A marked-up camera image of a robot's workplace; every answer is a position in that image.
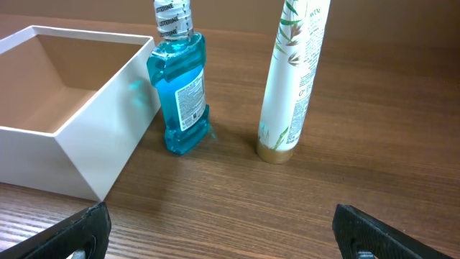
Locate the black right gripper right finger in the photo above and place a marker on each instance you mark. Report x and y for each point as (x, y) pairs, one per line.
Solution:
(360, 235)

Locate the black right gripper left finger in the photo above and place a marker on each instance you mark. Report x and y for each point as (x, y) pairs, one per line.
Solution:
(82, 235)

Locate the white cardboard box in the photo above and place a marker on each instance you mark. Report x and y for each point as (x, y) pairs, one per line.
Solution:
(74, 106)

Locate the blue Listerine mouthwash bottle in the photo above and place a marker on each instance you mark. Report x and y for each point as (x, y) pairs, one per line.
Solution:
(176, 68)

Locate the white Pantene conditioner tube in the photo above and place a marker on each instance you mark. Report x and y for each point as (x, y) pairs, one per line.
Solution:
(292, 71)

